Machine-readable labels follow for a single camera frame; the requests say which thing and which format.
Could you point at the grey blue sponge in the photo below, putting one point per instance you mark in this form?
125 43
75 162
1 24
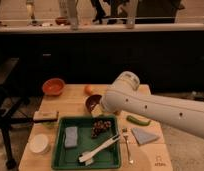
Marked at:
71 137

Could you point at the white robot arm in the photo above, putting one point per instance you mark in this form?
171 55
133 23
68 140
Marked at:
123 94

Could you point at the orange fruit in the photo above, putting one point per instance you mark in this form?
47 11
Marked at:
88 89

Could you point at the dark red bowl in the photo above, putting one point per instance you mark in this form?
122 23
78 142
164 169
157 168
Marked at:
92 101

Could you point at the bunch of dark grapes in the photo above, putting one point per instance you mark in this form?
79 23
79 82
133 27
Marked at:
100 127

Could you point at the green pepper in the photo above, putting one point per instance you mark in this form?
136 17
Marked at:
137 121

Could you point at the orange bowl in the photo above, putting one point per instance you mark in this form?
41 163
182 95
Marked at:
53 87

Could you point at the silver fork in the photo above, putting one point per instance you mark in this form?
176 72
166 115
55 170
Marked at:
126 137

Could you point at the green plastic tray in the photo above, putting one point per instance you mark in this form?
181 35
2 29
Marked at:
67 158

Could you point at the grey folded cloth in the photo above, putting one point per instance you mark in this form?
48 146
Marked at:
143 137

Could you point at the wooden block brush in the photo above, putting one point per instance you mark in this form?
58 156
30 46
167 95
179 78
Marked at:
40 116

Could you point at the white plastic tongs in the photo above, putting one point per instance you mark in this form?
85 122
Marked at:
87 156

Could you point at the red bowl on counter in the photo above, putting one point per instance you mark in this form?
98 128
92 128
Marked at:
62 21

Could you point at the white round container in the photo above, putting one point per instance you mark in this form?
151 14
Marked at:
39 144

